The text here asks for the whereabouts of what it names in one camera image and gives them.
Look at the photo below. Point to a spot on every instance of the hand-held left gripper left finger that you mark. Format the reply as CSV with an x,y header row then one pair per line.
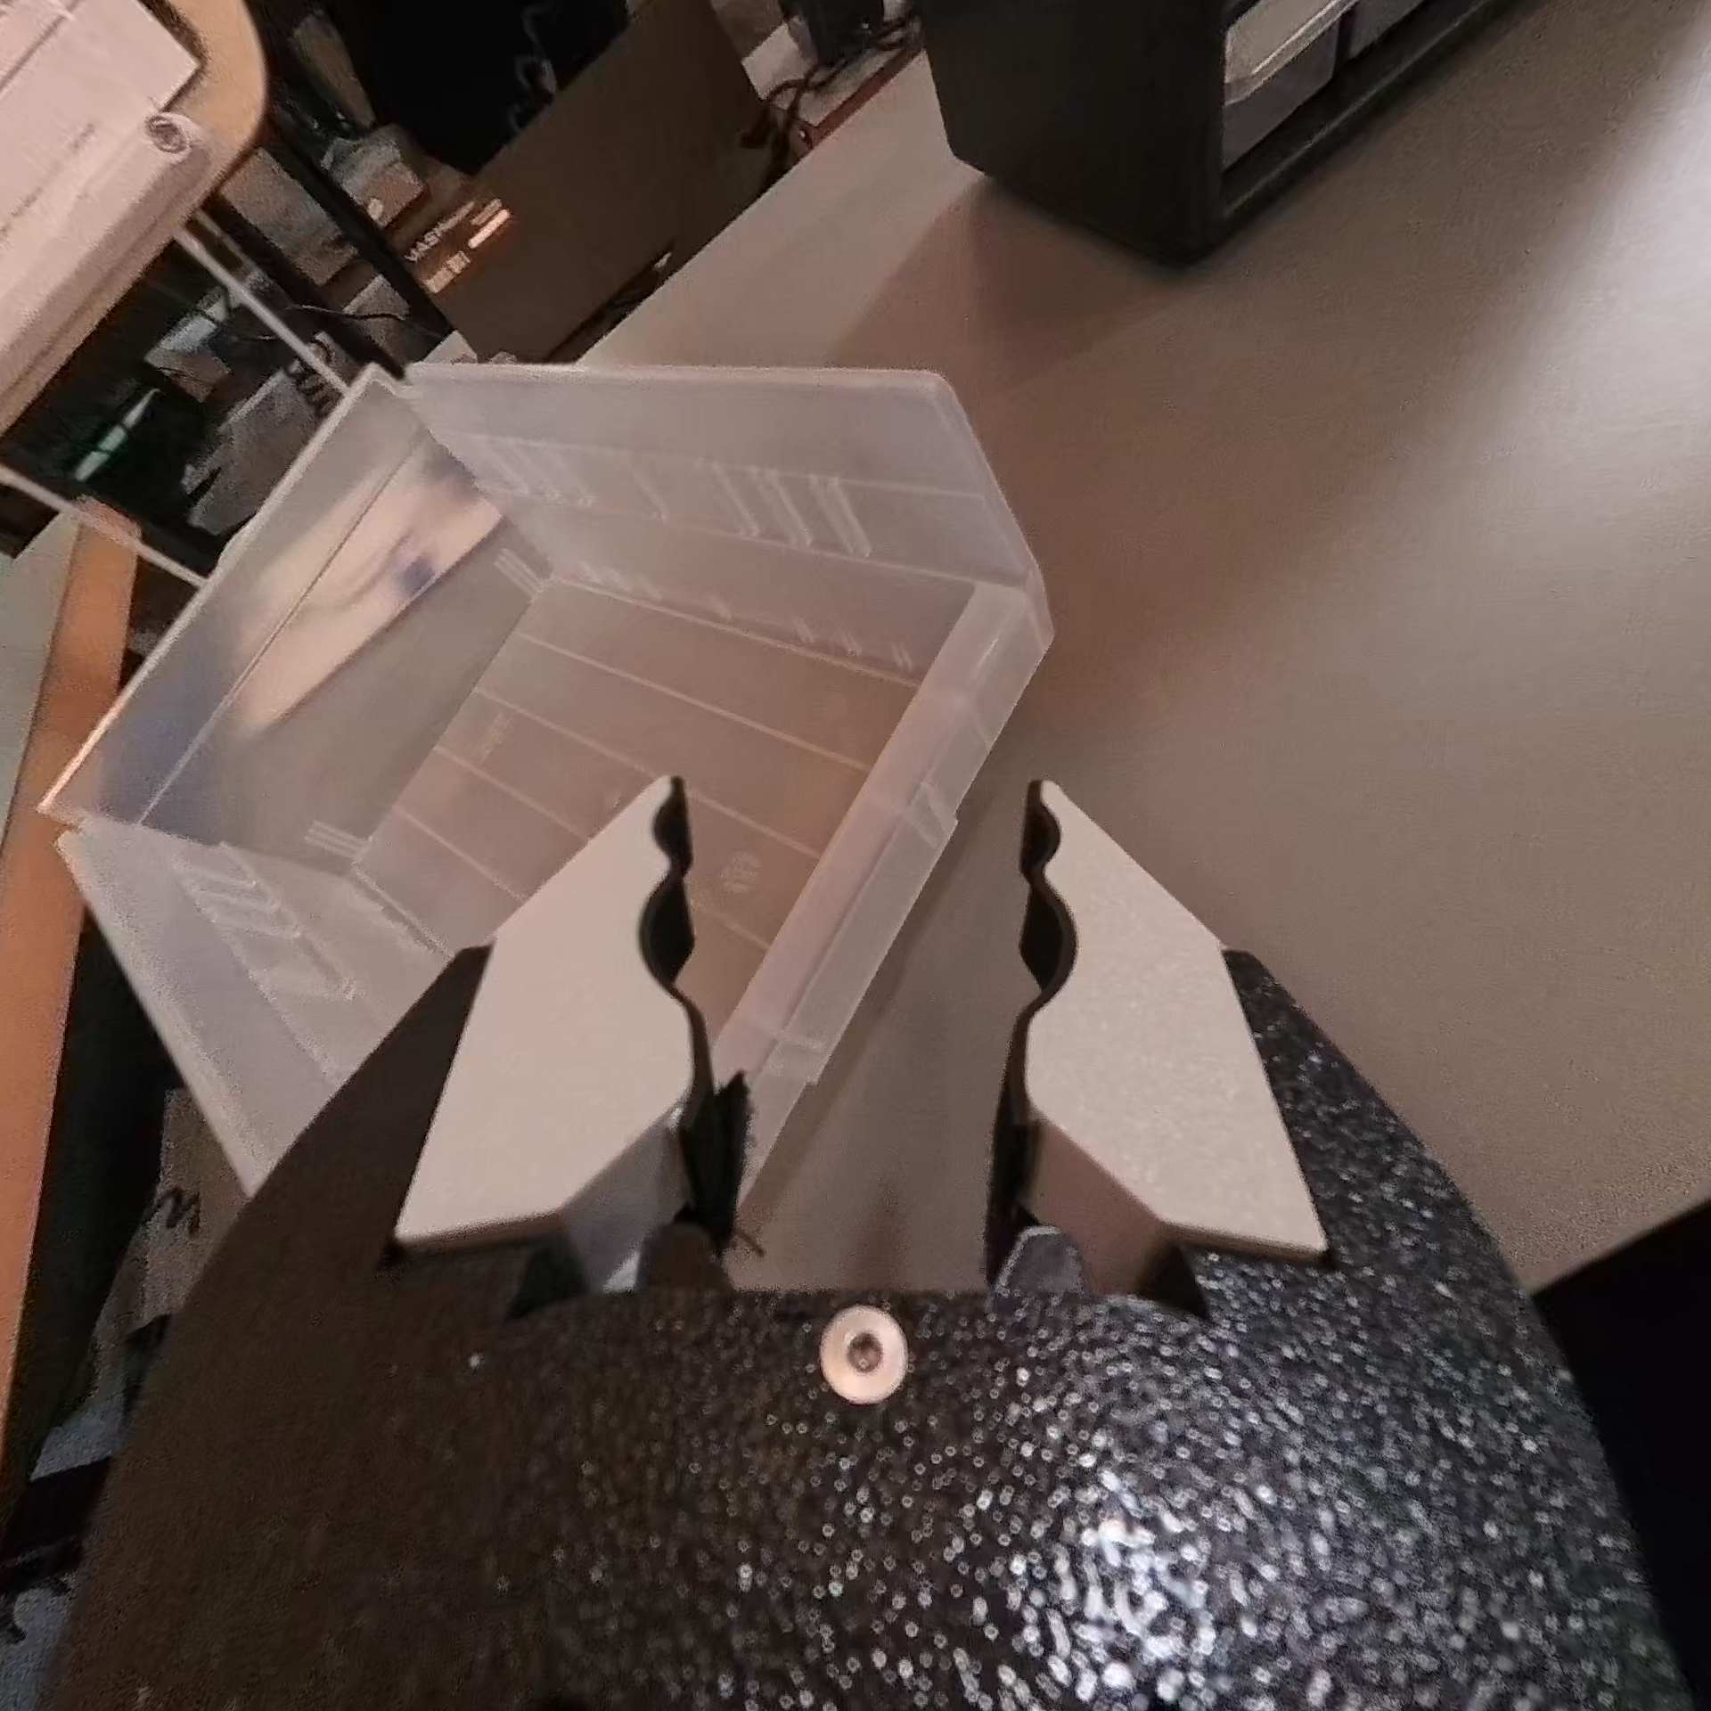
x,y
561,1069

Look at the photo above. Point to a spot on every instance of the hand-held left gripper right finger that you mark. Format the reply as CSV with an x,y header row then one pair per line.
x,y
1150,1069

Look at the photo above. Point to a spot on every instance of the clear plastic drawer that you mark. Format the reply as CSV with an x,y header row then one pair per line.
x,y
643,669

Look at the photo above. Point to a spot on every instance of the black drawer cabinet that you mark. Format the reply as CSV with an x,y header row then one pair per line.
x,y
1069,120

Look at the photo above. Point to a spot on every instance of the rows of grey cabinet drawers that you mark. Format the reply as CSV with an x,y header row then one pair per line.
x,y
1283,67

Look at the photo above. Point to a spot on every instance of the wooden plank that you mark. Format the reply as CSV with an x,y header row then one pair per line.
x,y
53,869

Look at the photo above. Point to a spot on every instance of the brown cardboard box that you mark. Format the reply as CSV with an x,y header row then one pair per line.
x,y
602,173

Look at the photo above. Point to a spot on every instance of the white box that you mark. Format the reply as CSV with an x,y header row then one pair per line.
x,y
68,162

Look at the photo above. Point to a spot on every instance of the rounded wooden board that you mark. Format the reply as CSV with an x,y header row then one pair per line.
x,y
227,67

